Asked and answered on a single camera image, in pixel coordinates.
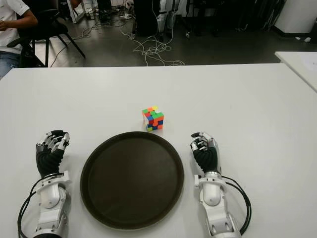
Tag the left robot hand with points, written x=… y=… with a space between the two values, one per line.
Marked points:
x=48 y=158

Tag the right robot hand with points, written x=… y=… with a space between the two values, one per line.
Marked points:
x=209 y=156

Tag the multicoloured Rubik's cube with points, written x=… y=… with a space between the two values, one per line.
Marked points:
x=152 y=119

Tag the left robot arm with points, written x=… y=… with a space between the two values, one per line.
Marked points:
x=50 y=196

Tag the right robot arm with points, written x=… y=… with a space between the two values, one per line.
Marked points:
x=213 y=193

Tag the dark brown round plate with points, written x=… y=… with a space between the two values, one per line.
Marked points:
x=131 y=178

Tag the white side table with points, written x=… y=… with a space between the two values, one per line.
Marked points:
x=302 y=64

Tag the person in white shirt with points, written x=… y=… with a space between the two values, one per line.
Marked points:
x=10 y=27

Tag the black chair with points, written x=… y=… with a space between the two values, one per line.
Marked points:
x=49 y=19

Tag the white humanoid robot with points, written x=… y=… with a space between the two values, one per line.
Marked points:
x=162 y=21

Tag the black cabinet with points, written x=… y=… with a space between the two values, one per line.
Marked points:
x=146 y=17

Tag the small white floor object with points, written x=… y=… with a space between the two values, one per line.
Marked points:
x=307 y=39

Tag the white power strip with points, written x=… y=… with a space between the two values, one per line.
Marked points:
x=126 y=15

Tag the soccer ball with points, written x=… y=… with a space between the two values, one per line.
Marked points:
x=128 y=3

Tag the white frame desk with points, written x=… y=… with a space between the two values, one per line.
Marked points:
x=73 y=12

